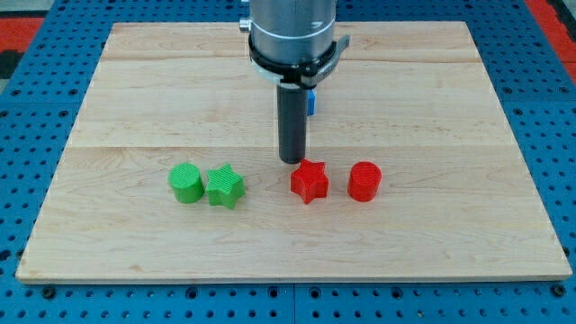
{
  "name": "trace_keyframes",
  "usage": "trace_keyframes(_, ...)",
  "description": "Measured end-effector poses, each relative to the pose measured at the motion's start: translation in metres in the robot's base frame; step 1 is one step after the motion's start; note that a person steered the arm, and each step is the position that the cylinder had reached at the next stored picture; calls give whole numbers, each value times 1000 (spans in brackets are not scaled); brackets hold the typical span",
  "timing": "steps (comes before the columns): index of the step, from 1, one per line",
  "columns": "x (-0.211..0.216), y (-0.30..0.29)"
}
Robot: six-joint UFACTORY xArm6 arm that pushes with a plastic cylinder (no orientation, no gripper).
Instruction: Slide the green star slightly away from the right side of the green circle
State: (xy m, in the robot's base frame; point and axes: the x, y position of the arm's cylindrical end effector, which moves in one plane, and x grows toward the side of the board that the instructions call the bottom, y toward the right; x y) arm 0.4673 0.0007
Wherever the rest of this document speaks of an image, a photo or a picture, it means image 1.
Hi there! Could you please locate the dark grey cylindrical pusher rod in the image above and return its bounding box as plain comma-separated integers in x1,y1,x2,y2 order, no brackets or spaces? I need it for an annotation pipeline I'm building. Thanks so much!
276,86,308,164

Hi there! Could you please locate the black clamp ring mount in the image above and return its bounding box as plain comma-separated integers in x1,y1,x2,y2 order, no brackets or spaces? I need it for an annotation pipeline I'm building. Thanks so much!
248,35,350,88

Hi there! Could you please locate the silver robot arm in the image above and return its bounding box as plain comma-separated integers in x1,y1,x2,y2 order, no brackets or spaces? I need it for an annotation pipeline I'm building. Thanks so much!
239,0,350,164

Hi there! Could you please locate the red star block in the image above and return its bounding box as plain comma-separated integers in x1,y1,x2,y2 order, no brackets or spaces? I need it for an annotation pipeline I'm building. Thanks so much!
291,158,329,204

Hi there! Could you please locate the green star block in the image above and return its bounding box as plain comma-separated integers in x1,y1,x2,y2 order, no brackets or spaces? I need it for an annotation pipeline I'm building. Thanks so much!
205,164,245,210

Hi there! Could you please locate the blue block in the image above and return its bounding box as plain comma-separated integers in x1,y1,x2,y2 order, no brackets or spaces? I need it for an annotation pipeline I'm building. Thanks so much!
307,90,316,116

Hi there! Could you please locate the red cylinder block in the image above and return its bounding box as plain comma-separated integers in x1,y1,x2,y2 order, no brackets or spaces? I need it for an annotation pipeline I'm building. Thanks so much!
347,161,383,203

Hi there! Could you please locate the green cylinder block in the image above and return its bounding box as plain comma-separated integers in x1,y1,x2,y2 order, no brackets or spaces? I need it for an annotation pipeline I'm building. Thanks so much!
168,163,204,203

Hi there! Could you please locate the wooden board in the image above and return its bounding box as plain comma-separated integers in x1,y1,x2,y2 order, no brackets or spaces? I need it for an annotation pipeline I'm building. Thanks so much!
16,22,572,284

